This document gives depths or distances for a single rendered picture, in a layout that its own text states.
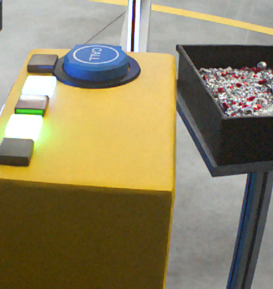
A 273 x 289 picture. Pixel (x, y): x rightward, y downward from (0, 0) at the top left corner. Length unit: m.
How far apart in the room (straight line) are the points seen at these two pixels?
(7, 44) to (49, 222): 2.93
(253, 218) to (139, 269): 0.58
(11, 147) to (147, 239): 0.08
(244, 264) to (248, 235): 0.06
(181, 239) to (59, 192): 1.69
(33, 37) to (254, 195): 2.50
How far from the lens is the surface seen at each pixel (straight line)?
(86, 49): 0.44
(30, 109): 0.38
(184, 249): 1.98
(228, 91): 0.92
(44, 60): 0.44
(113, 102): 0.40
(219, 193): 2.21
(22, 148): 0.35
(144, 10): 1.16
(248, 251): 0.97
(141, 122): 0.38
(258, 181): 0.90
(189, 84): 0.93
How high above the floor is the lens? 1.26
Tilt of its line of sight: 31 degrees down
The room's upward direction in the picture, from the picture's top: 2 degrees clockwise
